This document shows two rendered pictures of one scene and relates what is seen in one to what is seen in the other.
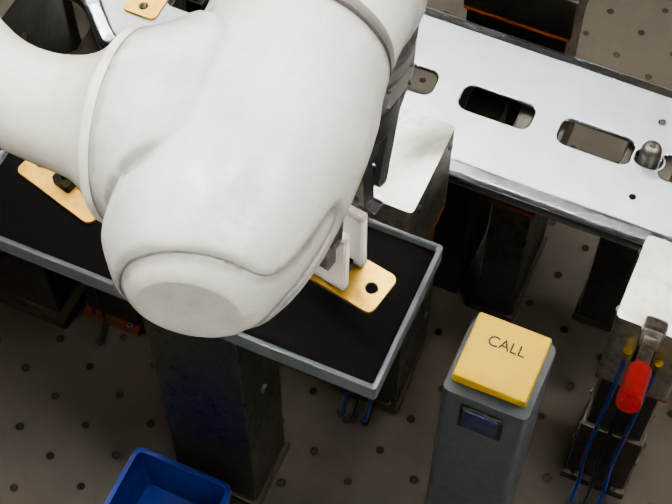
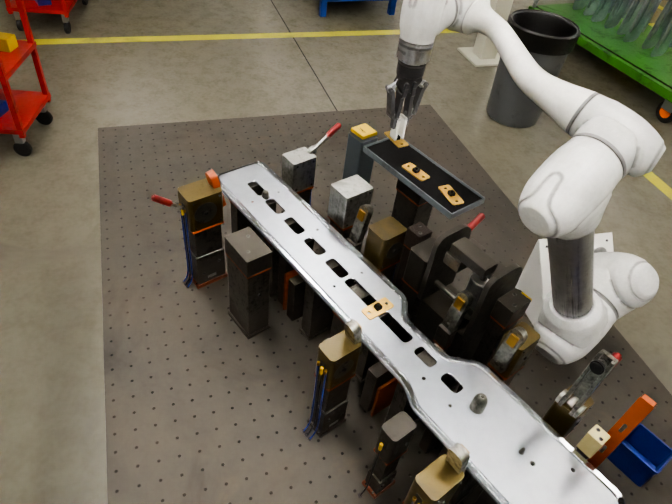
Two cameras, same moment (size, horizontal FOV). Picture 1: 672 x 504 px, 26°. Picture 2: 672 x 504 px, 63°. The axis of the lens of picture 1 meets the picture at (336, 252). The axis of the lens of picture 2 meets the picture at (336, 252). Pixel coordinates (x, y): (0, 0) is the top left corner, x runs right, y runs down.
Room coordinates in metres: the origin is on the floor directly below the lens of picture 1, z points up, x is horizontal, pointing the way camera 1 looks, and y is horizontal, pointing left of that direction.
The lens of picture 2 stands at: (1.90, 0.43, 2.06)
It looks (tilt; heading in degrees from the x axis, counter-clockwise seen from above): 44 degrees down; 203
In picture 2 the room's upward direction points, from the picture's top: 8 degrees clockwise
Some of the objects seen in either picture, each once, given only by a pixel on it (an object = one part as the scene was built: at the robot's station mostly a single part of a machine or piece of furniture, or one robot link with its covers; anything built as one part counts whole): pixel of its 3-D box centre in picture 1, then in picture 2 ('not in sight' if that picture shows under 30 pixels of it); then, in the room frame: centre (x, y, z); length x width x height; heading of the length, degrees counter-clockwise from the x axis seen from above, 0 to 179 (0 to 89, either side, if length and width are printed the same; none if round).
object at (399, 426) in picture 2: not in sight; (383, 460); (1.28, 0.36, 0.84); 0.10 x 0.05 x 0.29; 156
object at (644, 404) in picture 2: not in sight; (593, 460); (1.09, 0.77, 0.95); 0.03 x 0.01 x 0.50; 66
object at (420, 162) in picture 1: (380, 284); (347, 237); (0.70, -0.04, 0.90); 0.13 x 0.08 x 0.41; 156
